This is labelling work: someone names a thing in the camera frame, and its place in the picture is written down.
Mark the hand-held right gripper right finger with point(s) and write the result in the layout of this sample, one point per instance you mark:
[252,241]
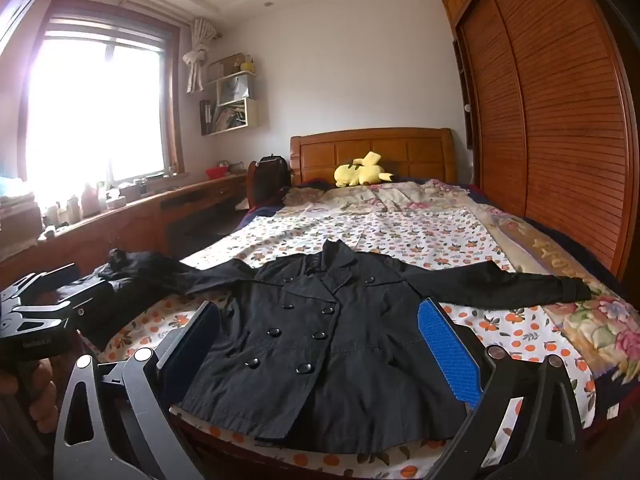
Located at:
[450,355]

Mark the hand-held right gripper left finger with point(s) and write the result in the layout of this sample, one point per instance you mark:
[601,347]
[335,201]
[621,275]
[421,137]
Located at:
[200,340]

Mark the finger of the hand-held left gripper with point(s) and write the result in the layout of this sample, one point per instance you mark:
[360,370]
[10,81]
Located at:
[45,282]
[87,297]

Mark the black double-breasted coat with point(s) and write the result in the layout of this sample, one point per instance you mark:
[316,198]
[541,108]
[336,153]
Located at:
[320,355]

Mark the pile of dark clothes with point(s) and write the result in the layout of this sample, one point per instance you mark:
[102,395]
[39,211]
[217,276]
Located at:
[130,280]

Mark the person's left hand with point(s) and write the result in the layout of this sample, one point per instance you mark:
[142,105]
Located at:
[42,400]

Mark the long wooden desk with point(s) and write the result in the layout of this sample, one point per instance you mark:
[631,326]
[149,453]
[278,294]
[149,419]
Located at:
[135,220]

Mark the pink bottle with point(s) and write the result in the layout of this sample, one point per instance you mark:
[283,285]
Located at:
[90,202]

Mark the bed with orange-print sheet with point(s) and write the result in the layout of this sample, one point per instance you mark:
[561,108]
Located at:
[450,245]

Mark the dark blue blanket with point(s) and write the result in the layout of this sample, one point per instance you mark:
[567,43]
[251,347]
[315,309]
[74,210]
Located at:
[565,242]

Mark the wooden chair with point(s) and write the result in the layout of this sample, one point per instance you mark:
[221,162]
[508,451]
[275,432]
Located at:
[251,182]

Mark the floral quilt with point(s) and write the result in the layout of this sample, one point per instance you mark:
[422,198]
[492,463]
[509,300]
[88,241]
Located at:
[400,195]

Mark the red bowl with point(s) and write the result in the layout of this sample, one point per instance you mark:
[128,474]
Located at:
[216,172]

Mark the black backpack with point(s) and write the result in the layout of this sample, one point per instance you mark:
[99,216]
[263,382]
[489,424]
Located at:
[270,180]

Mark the wooden framed window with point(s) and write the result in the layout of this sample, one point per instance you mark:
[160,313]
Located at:
[100,110]

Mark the yellow plush toy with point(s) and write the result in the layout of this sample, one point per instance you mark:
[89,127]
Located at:
[357,175]

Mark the wooden bed headboard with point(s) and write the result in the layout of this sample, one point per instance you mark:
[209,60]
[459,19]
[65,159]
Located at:
[400,150]

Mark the black file binder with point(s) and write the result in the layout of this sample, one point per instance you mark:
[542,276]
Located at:
[206,117]

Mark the white paper bag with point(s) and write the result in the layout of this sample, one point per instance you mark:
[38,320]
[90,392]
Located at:
[235,87]

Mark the tied white curtain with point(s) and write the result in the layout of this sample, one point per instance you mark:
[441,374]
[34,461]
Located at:
[195,60]

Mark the wooden louvered wardrobe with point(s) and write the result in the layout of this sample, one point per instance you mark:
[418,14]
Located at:
[550,110]

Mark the yellow toy figure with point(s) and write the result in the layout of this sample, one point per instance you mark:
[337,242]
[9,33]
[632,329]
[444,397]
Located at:
[247,66]

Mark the white wall shelf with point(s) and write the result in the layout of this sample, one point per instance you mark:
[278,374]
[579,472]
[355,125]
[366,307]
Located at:
[252,115]

